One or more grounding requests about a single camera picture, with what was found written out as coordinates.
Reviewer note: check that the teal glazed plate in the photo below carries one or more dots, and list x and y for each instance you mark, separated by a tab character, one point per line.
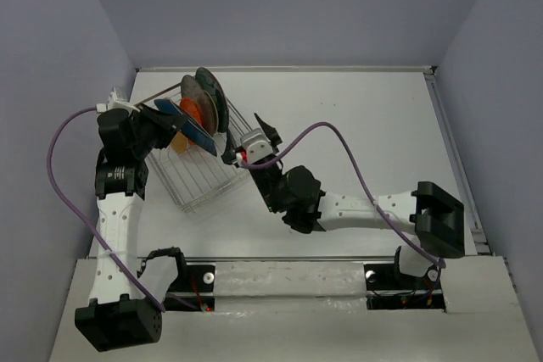
210	84

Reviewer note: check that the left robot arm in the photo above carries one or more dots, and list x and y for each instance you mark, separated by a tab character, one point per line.
125	304

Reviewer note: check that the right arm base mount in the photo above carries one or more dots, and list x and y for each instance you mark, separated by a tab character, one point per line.
388	289

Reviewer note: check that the orange plate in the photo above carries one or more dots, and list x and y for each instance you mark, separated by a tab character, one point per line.
193	112

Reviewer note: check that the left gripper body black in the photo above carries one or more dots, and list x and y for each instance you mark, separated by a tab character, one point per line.
149	130

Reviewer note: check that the dark blue leaf dish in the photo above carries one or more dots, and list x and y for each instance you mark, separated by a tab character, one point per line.
201	138

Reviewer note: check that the woven bamboo plate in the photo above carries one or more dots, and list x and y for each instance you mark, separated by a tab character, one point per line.
180	143

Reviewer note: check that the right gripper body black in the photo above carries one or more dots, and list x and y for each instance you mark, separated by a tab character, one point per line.
265	180

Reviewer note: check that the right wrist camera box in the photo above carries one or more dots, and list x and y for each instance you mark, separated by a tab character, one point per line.
255	146

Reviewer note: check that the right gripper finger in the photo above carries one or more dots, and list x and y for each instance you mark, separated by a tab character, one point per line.
270	131
229	154

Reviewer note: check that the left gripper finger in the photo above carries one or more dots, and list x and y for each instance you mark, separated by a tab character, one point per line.
165	136
161	118

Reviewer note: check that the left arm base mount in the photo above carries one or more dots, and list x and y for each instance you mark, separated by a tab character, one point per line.
193	293

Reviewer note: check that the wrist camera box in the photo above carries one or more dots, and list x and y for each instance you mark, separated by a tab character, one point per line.
255	146
117	99

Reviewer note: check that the grey deer plate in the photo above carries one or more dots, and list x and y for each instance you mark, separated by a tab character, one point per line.
191	88

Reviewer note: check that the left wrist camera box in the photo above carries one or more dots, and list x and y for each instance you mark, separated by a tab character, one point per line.
117	99

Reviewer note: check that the wire dish rack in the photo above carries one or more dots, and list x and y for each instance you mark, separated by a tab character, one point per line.
194	177

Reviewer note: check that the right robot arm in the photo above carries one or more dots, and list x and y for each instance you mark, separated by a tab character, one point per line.
428	220

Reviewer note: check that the cream patterned small plate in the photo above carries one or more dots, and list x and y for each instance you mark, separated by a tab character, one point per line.
219	109

